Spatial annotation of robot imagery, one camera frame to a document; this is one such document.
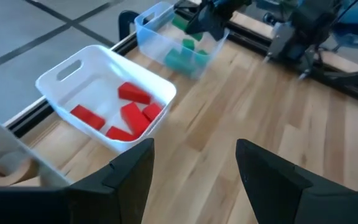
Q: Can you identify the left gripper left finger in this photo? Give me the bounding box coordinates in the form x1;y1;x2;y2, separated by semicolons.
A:
0;138;155;224

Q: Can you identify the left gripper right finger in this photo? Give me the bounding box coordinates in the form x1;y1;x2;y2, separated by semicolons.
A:
235;138;358;224

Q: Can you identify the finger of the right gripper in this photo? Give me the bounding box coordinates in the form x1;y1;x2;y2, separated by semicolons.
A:
208;9;230;42
185;7;213;35

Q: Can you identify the long green block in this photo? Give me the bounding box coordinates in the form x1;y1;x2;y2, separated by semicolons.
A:
171;14;189;32

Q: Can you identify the green cube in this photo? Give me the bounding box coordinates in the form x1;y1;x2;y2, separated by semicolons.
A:
181;38;196;50
194;49;211;68

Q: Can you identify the teal green block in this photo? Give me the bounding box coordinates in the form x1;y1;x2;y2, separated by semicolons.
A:
163;48;198;77

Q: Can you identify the red rectangular block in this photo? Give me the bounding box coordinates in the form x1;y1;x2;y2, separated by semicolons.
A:
117;82;152;105
119;101;151;138
105;126;138;142
70;104;106;131

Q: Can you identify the small red cube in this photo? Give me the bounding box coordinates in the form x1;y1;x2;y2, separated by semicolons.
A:
142;102;164;123

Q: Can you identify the clear plastic bin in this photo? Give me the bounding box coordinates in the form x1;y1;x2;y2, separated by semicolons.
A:
134;1;229;80

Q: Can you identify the black table clamp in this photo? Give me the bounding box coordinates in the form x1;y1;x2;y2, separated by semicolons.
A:
118;10;141;41

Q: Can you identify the white plastic bin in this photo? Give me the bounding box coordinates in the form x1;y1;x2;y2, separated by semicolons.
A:
35;44;178;155

